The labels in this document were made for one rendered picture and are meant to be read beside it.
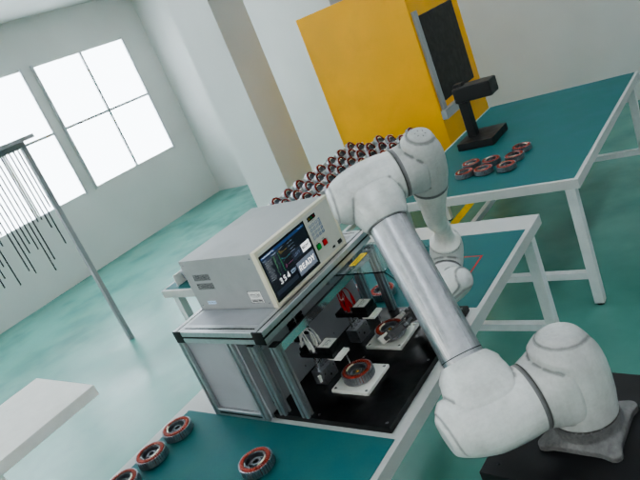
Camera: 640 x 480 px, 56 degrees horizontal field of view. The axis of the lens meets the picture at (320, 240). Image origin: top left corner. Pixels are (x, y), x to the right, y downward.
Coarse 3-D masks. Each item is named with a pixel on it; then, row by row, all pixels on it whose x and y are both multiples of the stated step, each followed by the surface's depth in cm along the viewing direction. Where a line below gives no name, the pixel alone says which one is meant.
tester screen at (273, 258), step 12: (300, 228) 206; (288, 240) 201; (300, 240) 206; (276, 252) 196; (288, 252) 200; (264, 264) 191; (276, 264) 196; (288, 264) 200; (276, 276) 195; (300, 276) 204; (276, 288) 195; (288, 288) 199
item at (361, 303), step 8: (352, 304) 228; (360, 304) 220; (368, 304) 218; (336, 312) 226; (344, 312) 224; (352, 312) 221; (360, 312) 219; (368, 312) 217; (376, 312) 218; (352, 320) 227; (352, 328) 226
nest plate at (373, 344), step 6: (414, 324) 220; (408, 330) 218; (414, 330) 218; (402, 336) 216; (408, 336) 214; (372, 342) 220; (378, 342) 219; (390, 342) 215; (396, 342) 214; (402, 342) 212; (372, 348) 218; (378, 348) 216; (384, 348) 215; (390, 348) 213; (396, 348) 211; (402, 348) 211
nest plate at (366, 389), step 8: (376, 368) 204; (384, 368) 202; (376, 376) 199; (336, 384) 204; (344, 384) 203; (368, 384) 197; (376, 384) 197; (336, 392) 202; (344, 392) 199; (352, 392) 197; (360, 392) 195; (368, 392) 193
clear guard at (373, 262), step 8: (368, 248) 226; (376, 248) 223; (368, 256) 219; (376, 256) 216; (360, 264) 215; (368, 264) 213; (376, 264) 210; (384, 264) 207; (344, 272) 214; (352, 272) 211; (360, 272) 208; (368, 272) 206; (376, 272) 204; (384, 272) 202
